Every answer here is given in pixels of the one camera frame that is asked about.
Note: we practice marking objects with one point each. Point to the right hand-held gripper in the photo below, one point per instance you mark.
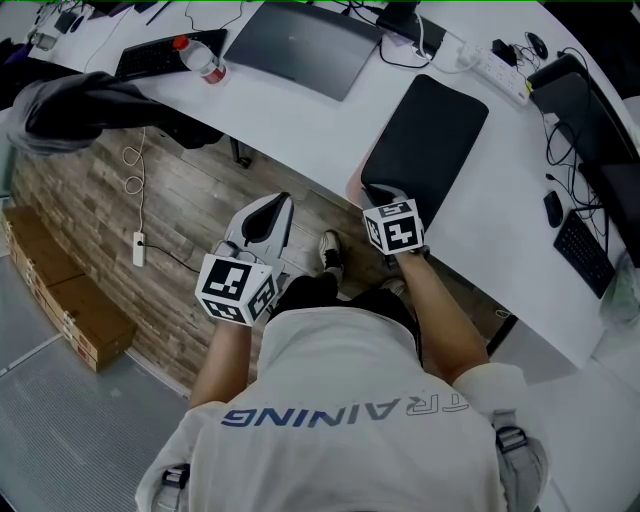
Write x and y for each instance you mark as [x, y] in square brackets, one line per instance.
[397, 230]

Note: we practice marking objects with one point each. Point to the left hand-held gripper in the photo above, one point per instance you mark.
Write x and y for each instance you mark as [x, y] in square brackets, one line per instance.
[230, 282]

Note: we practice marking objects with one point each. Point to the pink desk mat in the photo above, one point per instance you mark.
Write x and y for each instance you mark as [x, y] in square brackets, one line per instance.
[425, 140]

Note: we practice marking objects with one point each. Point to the person's left forearm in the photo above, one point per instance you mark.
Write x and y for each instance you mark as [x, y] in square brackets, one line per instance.
[222, 360]

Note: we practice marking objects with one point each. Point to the person's right forearm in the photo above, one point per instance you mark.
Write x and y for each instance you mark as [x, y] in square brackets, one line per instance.
[440, 320]

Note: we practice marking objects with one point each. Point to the black computer mouse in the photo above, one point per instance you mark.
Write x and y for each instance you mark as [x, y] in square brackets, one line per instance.
[552, 210]
[537, 45]

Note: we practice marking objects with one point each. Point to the person's white shoe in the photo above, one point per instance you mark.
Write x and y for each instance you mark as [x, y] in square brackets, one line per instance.
[395, 286]
[331, 250]

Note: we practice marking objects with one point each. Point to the person's black shorts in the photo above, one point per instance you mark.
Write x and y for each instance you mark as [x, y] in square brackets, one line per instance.
[305, 292]

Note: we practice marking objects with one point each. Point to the white floor power strip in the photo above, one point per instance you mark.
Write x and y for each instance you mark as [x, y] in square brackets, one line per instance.
[139, 250]

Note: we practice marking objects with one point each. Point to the white desk power strip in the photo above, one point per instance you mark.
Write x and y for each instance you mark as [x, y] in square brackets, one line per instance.
[500, 75]

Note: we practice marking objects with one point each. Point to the dark grey laptop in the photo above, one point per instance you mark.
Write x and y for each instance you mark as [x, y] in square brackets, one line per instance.
[300, 45]

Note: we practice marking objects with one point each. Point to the red label water bottle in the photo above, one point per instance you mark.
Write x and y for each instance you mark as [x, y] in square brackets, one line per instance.
[200, 57]

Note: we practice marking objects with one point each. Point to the black charger plug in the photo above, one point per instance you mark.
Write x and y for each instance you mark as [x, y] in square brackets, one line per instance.
[502, 50]

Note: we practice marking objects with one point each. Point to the stack of cardboard boxes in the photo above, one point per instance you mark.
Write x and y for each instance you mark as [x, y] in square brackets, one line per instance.
[95, 320]

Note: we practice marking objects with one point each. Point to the black keyboard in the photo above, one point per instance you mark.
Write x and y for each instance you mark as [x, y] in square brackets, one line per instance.
[582, 255]
[150, 57]

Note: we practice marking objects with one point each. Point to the person's white shirt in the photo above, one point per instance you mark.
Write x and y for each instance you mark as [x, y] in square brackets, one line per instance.
[325, 460]

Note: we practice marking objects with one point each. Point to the translucent plastic bag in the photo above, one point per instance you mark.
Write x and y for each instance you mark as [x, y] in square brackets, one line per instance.
[622, 295]

